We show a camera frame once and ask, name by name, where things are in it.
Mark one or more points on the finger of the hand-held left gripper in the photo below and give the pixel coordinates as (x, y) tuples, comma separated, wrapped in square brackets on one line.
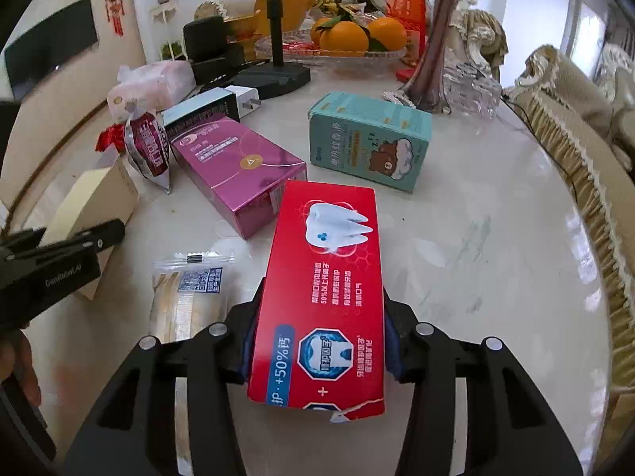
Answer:
[(94, 238), (20, 243)]

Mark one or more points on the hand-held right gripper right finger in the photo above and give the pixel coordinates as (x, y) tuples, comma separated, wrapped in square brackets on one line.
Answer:
[(397, 352)]

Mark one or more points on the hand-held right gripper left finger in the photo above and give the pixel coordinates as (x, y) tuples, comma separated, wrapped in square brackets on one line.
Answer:
[(237, 352)]

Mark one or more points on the cream yellow carton box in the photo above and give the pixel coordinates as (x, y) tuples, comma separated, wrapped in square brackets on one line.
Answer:
[(99, 198)]

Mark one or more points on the red toothpaste box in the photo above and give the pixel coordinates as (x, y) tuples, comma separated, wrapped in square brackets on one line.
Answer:
[(322, 282)]

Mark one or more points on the person's left hand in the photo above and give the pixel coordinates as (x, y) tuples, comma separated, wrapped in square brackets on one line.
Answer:
[(17, 362)]

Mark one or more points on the clear biscuit bag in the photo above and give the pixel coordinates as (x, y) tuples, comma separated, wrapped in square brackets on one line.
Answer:
[(188, 302)]

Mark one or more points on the dark red snack pouch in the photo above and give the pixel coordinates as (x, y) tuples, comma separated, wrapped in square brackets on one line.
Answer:
[(146, 151)]

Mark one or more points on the red tassel ornament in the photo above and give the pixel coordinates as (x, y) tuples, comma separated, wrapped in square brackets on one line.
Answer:
[(109, 138)]

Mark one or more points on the ornate white carved table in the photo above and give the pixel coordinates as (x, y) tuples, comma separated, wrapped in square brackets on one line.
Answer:
[(496, 258)]

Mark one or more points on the magenta carton box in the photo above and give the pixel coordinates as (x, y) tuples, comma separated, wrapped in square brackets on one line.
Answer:
[(233, 168)]

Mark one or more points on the black and white box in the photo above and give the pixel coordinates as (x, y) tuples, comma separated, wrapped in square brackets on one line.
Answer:
[(198, 109)]

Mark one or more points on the soft tissue pack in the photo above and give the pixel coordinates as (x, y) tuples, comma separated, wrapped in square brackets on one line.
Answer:
[(154, 79)]

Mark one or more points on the white charger plug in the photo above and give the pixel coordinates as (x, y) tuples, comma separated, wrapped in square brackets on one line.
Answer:
[(243, 99)]

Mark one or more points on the small green plant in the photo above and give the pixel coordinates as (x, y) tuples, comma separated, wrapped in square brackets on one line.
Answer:
[(171, 49)]

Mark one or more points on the black flat case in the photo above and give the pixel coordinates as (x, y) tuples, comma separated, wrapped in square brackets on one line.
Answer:
[(218, 69)]

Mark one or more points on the teal carton box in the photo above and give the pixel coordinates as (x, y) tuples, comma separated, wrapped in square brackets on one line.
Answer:
[(367, 134)]

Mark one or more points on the black speaker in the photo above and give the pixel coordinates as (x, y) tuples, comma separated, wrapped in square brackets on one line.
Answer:
[(203, 34)]

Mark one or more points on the white side stand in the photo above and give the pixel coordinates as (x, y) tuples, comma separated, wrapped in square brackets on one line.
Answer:
[(163, 10)]

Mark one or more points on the black phone stand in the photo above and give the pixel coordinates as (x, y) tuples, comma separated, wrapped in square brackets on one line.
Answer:
[(275, 82)]

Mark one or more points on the gold box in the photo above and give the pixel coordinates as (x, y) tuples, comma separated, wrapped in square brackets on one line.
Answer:
[(243, 25)]

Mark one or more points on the crystal glass ashtray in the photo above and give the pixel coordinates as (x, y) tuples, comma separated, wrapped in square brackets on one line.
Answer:
[(471, 89)]

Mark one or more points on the glass fruit plate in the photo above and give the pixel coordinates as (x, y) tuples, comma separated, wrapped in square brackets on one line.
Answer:
[(342, 57)]

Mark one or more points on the tall purple glass vase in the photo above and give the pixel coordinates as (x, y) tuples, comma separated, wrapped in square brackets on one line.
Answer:
[(436, 49)]

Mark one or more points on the orange fruit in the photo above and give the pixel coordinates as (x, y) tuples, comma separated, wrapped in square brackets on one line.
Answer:
[(322, 32), (389, 32), (345, 37)]

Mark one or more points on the ornate beige fringed sofa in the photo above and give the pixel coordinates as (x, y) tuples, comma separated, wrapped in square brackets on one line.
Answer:
[(560, 89)]

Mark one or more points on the ornate cream sofa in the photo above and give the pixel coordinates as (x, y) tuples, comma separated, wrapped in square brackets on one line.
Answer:
[(483, 34)]

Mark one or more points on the red gift box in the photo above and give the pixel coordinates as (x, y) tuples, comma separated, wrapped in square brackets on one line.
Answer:
[(404, 5)]

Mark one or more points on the black wall television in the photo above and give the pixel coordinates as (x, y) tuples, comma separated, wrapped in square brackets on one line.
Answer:
[(49, 49)]

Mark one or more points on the red knot wall hanging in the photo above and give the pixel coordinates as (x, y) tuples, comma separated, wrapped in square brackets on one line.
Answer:
[(114, 5)]

